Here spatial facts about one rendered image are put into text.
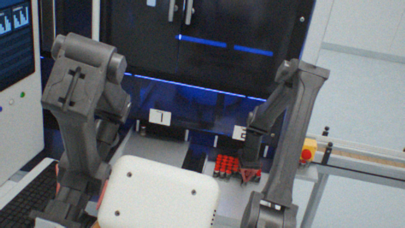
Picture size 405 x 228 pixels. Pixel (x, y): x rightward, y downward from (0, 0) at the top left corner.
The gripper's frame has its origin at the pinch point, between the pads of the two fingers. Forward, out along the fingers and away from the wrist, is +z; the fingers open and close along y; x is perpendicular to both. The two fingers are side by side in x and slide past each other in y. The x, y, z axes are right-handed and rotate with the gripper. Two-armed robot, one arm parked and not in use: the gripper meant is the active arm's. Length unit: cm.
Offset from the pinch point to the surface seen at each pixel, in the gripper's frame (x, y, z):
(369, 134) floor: -176, 202, 99
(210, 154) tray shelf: 9.2, 23.7, 6.5
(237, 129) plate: 0.9, 19.0, -8.8
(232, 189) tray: 3.6, 1.2, 6.4
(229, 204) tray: 6.1, -7.2, 6.3
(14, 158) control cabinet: 84, 13, 5
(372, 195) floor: -135, 111, 98
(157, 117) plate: 32.0, 27.0, -7.5
